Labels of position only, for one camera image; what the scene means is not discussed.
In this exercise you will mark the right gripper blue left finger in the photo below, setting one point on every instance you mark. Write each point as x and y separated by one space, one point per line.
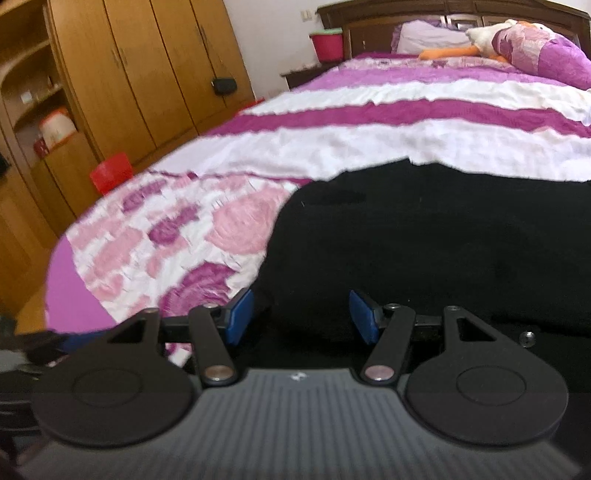
230 320

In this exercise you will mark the pink floral striped bedspread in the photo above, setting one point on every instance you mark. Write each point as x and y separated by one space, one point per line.
194 228

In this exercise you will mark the dark wooden headboard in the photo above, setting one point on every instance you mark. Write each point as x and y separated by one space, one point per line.
368 26

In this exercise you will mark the black knit garment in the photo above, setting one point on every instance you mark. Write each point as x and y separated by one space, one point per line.
514 252

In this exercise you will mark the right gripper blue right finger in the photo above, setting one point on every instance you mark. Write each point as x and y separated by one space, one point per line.
393 321

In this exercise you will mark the folded purple floral quilt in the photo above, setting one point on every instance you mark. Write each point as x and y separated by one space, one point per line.
544 53

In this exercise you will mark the dark wooden nightstand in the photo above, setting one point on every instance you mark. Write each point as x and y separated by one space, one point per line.
303 75

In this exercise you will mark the wooden wardrobe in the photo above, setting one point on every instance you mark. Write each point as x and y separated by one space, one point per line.
135 77

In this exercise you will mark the white orange plush duck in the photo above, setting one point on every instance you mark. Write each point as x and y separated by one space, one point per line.
481 42

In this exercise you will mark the small black hanging pouch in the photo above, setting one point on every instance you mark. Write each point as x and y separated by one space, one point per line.
224 86

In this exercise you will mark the red bucket with green rim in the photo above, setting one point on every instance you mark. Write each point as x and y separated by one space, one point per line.
328 44

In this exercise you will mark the lilac ruffled pillow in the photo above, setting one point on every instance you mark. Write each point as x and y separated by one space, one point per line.
412 38

